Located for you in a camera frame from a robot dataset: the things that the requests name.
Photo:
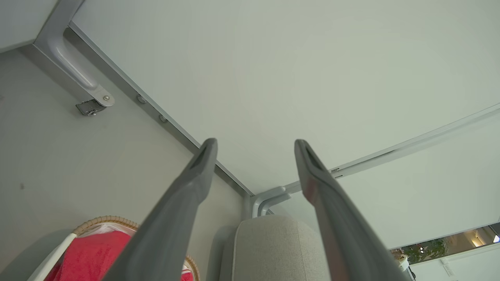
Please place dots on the grey metal partition foot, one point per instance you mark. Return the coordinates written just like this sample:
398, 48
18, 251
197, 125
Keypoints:
72, 64

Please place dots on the grey fabric sofa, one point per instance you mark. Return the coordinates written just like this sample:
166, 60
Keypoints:
273, 249

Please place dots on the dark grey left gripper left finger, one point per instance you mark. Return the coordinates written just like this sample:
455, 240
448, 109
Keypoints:
164, 234

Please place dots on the small grey rail stud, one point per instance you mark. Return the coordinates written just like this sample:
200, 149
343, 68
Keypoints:
163, 118
141, 99

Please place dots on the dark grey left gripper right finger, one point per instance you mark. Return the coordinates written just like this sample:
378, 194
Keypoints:
347, 234

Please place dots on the wicker laundry basket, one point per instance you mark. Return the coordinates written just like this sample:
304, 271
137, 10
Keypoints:
105, 220

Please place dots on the black caster wheel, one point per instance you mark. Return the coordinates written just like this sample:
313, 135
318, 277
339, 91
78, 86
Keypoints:
90, 107

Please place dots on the grey partition base rail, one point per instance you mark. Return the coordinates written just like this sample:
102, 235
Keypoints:
156, 107
410, 146

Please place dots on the red shirt with white trim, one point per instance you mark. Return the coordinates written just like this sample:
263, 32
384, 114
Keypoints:
90, 257

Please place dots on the green potted plant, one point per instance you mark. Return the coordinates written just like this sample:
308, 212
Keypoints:
425, 249

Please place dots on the grey curved corner foot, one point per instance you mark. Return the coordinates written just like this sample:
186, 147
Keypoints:
259, 197
275, 199

